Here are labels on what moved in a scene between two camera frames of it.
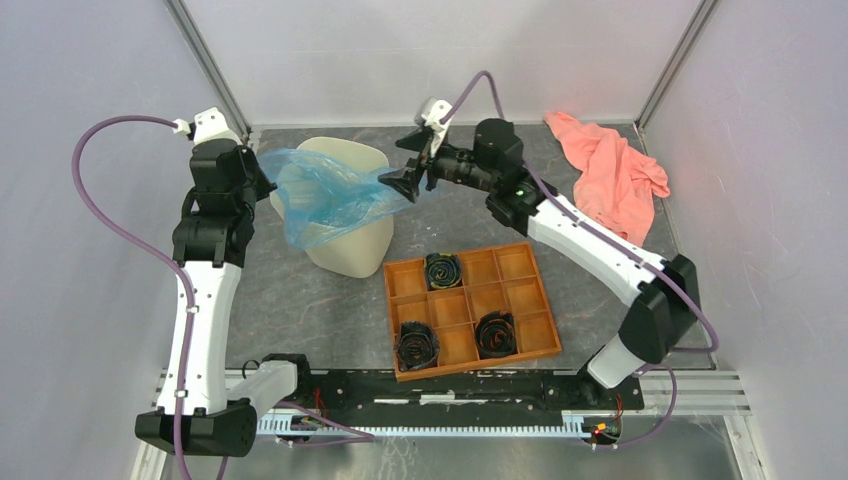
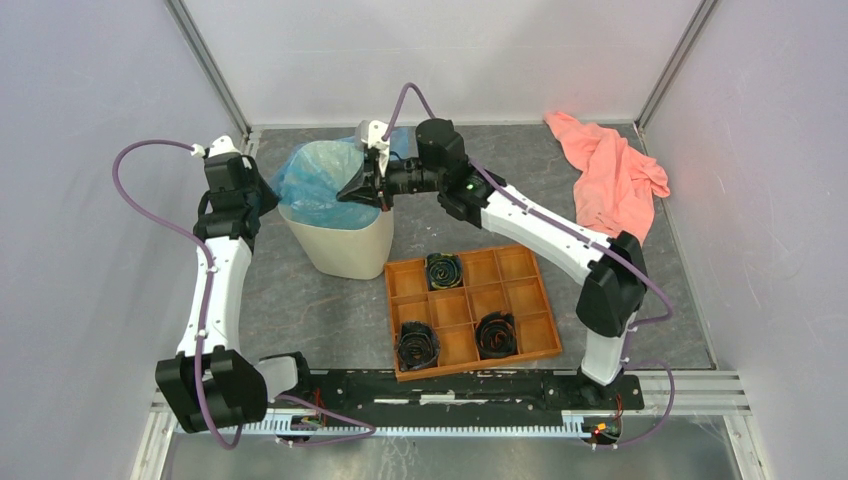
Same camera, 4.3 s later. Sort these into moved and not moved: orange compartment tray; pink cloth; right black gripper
Moved: right black gripper
Not moved: orange compartment tray; pink cloth
